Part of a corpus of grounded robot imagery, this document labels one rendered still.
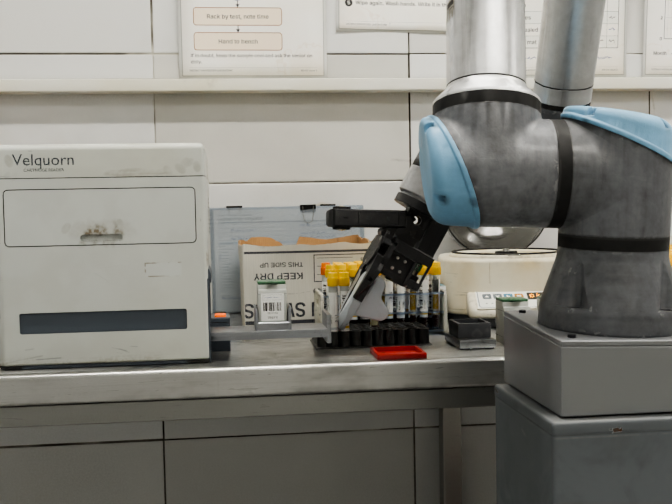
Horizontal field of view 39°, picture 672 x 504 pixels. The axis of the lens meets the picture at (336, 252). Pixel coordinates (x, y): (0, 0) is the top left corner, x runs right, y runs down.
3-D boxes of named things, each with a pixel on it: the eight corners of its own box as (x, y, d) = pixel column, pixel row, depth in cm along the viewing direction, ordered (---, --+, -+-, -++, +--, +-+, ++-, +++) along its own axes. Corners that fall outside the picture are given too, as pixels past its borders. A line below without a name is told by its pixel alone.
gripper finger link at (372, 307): (372, 347, 132) (403, 290, 132) (335, 328, 131) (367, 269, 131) (369, 344, 135) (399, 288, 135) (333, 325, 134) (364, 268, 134)
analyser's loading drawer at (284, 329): (182, 348, 128) (181, 310, 128) (184, 341, 135) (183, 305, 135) (331, 343, 131) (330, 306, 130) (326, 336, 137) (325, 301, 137)
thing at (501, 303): (504, 345, 139) (504, 299, 138) (495, 340, 144) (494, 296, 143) (530, 344, 139) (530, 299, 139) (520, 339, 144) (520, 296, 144)
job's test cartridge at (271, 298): (258, 330, 130) (257, 285, 130) (257, 325, 135) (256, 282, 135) (287, 329, 131) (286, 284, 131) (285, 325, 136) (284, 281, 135)
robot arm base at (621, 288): (702, 340, 94) (707, 241, 93) (548, 335, 95) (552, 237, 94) (661, 315, 109) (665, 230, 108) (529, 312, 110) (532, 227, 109)
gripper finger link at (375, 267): (363, 303, 130) (393, 248, 130) (353, 298, 129) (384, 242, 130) (358, 300, 134) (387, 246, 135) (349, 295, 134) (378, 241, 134)
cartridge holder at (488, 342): (459, 350, 135) (459, 325, 135) (444, 341, 144) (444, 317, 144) (496, 348, 136) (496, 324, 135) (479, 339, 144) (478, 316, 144)
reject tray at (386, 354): (377, 360, 127) (377, 354, 127) (370, 352, 134) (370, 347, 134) (426, 358, 128) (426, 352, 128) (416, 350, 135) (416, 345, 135)
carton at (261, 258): (241, 333, 157) (238, 243, 156) (238, 313, 186) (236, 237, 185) (386, 328, 160) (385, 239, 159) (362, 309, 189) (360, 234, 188)
